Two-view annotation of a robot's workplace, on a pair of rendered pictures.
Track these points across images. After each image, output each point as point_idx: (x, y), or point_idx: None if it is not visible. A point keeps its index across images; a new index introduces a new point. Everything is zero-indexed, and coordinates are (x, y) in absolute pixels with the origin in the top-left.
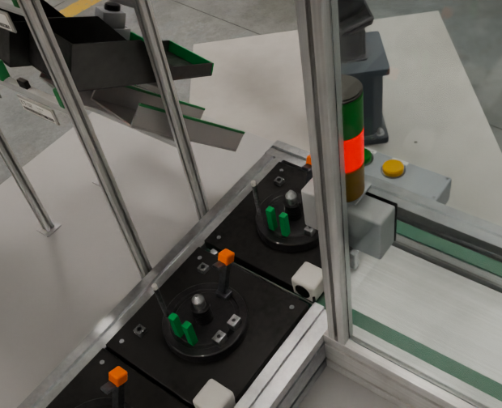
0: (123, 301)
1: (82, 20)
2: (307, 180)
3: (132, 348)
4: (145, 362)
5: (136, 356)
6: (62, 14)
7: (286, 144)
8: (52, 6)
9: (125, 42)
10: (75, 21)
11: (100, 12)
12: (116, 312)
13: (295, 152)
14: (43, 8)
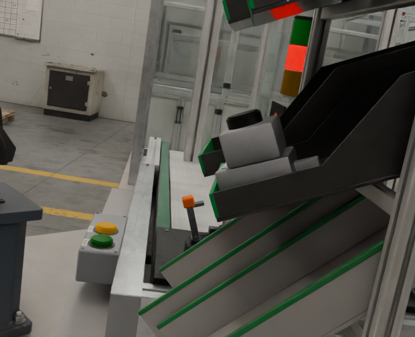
0: None
1: (365, 65)
2: (196, 222)
3: None
4: None
5: None
6: (353, 129)
7: (114, 285)
8: (377, 101)
9: (345, 61)
10: (379, 63)
11: (278, 120)
12: None
13: (123, 277)
14: (402, 98)
